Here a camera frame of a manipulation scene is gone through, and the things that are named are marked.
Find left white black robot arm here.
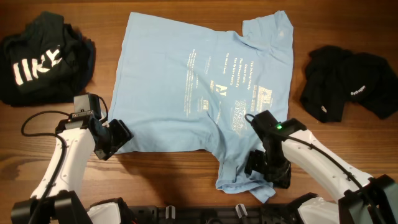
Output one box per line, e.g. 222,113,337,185
11,119,137,223

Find black t-shirt small logo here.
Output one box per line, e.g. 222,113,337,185
300,45,397,123

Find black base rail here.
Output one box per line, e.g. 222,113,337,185
129,204,301,224

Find black t-shirt white letters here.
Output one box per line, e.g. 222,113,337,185
1,12,95,106

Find light blue printed t-shirt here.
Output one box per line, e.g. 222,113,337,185
109,11,294,202

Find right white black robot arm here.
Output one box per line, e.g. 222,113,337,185
244,114,397,223

